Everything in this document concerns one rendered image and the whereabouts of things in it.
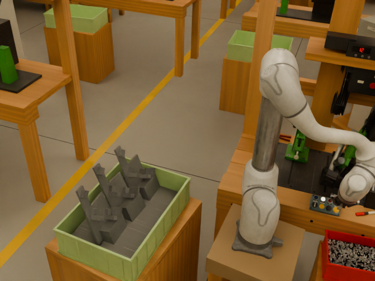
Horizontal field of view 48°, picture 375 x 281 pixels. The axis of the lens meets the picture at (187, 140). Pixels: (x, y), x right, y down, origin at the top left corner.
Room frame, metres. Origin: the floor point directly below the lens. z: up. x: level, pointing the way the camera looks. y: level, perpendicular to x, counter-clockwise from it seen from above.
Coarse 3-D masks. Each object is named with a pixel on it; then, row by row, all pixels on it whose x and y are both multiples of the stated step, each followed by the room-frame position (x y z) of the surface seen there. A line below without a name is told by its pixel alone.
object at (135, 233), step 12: (156, 192) 1.72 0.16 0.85; (168, 192) 1.72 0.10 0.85; (156, 204) 1.62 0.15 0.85; (168, 204) 1.63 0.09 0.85; (144, 216) 1.53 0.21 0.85; (156, 216) 1.53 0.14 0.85; (84, 228) 1.44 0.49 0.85; (132, 228) 1.45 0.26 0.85; (144, 228) 1.45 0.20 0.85; (120, 240) 1.37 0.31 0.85; (132, 240) 1.37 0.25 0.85; (120, 252) 1.30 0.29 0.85; (132, 252) 1.30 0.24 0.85
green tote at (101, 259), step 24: (120, 168) 1.82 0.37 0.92; (144, 168) 1.82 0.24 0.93; (96, 192) 1.61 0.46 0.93; (72, 216) 1.43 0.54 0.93; (168, 216) 1.48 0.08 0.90; (72, 240) 1.28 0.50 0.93; (144, 240) 1.27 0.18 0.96; (96, 264) 1.24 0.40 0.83; (120, 264) 1.18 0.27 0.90; (144, 264) 1.26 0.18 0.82
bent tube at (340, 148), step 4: (356, 132) 1.83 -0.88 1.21; (340, 144) 1.89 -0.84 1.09; (344, 144) 1.89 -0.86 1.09; (340, 148) 1.88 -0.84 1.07; (336, 152) 1.87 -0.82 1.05; (340, 152) 1.87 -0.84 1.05; (336, 156) 1.85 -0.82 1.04; (332, 160) 1.84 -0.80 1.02; (332, 164) 1.82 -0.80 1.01; (332, 168) 1.80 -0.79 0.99
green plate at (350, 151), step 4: (360, 132) 1.81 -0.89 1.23; (364, 132) 1.75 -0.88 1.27; (364, 136) 1.73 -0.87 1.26; (348, 148) 1.83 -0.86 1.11; (352, 148) 1.77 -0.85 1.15; (356, 148) 1.73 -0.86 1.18; (348, 152) 1.79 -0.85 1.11; (352, 152) 1.74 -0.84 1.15; (344, 156) 1.81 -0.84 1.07; (348, 156) 1.75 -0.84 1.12; (352, 156) 1.75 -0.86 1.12
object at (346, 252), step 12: (324, 240) 1.39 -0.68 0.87; (336, 240) 1.39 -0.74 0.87; (348, 240) 1.39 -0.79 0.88; (360, 240) 1.38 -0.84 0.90; (372, 240) 1.37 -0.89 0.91; (324, 252) 1.33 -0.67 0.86; (336, 252) 1.31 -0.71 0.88; (348, 252) 1.31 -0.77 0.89; (360, 252) 1.32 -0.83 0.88; (372, 252) 1.32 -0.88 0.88; (324, 264) 1.27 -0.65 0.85; (336, 264) 1.21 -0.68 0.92; (348, 264) 1.24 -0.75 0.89; (360, 264) 1.25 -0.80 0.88; (372, 264) 1.25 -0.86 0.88; (324, 276) 1.22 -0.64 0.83; (336, 276) 1.21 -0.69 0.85; (348, 276) 1.20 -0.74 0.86; (360, 276) 1.19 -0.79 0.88; (372, 276) 1.18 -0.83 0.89
